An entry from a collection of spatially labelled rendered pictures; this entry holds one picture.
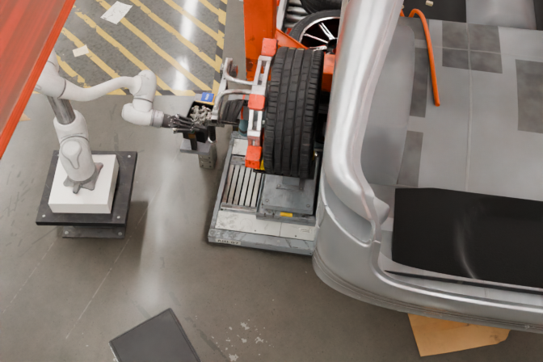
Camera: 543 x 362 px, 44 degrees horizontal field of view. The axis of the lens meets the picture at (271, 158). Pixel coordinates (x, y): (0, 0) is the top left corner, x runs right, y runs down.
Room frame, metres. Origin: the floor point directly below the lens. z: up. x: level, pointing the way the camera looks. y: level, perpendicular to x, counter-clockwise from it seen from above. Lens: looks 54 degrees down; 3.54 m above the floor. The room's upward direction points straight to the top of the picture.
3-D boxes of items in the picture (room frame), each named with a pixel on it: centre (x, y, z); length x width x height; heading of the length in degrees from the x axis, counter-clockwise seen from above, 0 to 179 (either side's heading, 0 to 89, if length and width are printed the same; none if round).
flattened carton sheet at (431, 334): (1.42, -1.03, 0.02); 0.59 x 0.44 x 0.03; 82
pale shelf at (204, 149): (2.48, 0.41, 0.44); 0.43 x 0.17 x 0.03; 172
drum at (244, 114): (2.26, 0.12, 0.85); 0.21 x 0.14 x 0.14; 82
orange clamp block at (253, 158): (1.94, 0.09, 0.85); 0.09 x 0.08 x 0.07; 172
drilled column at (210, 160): (2.51, 0.41, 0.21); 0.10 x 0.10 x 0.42; 82
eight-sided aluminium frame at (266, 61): (2.25, 0.05, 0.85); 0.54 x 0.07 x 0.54; 172
